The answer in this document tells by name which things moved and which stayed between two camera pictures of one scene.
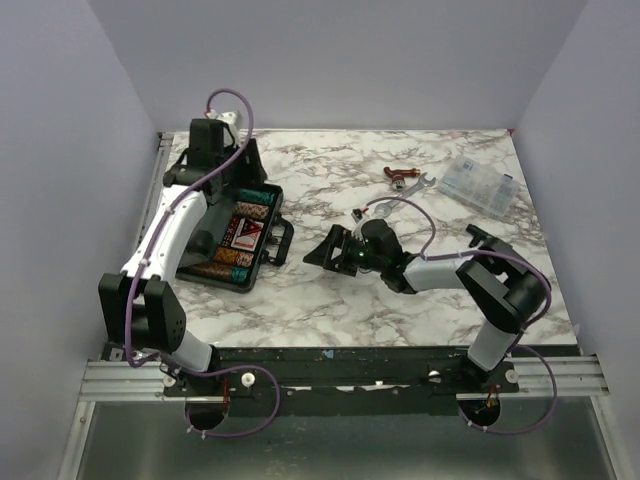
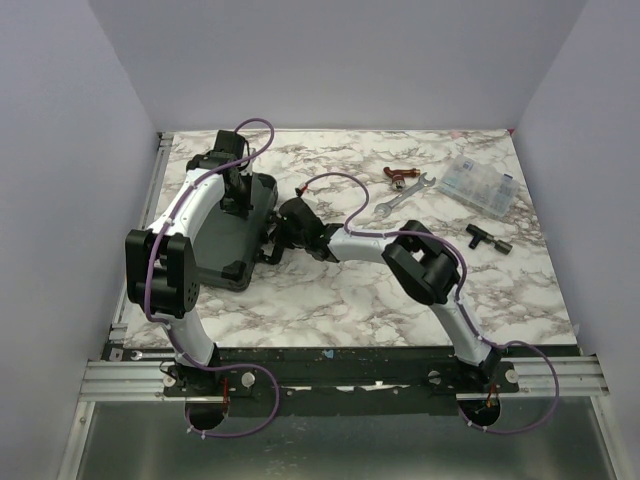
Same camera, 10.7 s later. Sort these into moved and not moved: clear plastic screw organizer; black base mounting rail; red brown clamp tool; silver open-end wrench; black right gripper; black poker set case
Moved: black right gripper; black poker set case
Not moved: red brown clamp tool; black base mounting rail; clear plastic screw organizer; silver open-end wrench
